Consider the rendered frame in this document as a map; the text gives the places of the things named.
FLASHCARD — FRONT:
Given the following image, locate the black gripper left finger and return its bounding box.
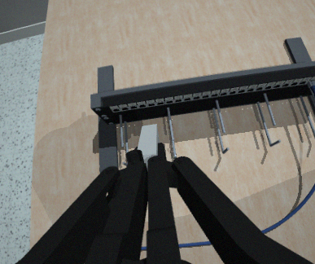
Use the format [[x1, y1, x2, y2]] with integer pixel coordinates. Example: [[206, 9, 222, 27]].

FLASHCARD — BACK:
[[16, 125, 150, 264]]

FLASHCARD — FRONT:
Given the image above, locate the blue patch cord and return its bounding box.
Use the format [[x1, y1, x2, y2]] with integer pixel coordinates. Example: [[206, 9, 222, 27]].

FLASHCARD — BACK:
[[179, 184, 315, 248]]

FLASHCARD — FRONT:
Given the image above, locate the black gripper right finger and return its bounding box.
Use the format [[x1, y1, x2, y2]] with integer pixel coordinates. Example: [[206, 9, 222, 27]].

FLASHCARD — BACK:
[[146, 124, 313, 264]]

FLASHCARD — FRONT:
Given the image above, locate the black patch panel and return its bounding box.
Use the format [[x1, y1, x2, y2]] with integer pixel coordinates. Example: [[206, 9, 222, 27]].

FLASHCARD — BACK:
[[90, 37, 315, 173]]

